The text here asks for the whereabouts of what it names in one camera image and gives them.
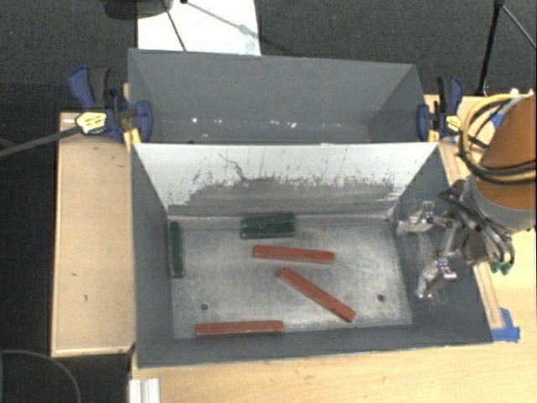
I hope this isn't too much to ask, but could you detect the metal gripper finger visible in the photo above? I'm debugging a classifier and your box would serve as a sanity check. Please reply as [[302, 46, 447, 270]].
[[395, 201, 435, 238], [414, 258, 459, 301]]

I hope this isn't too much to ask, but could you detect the red-brown flat block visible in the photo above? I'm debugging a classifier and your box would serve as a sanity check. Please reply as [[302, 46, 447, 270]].
[[194, 319, 285, 338], [252, 244, 336, 265], [276, 266, 357, 324]]

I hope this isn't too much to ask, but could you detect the grey metal bin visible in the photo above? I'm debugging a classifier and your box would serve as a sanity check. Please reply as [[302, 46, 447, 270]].
[[127, 48, 494, 369]]

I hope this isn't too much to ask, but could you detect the dark green flat block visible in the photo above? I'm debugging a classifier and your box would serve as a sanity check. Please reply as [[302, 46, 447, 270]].
[[239, 223, 297, 240], [240, 212, 297, 228], [168, 220, 186, 279]]

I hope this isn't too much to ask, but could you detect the pale wood flat board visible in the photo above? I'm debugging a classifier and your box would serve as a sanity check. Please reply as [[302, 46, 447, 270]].
[[50, 111, 138, 359]]

